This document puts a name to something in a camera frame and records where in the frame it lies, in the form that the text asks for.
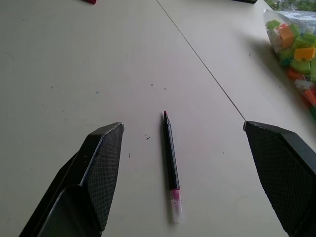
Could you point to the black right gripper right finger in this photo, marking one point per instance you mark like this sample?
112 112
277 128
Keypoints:
284 172

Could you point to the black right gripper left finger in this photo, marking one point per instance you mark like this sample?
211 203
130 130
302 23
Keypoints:
98 177

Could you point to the black pen with red tip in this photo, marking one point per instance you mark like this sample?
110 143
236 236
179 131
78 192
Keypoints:
171 160

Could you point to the small red object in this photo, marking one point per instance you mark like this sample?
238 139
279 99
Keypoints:
89 1

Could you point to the clear bag of toy bricks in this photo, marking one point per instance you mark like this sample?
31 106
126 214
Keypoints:
296 49

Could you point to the black flat object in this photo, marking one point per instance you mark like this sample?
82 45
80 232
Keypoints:
244 1

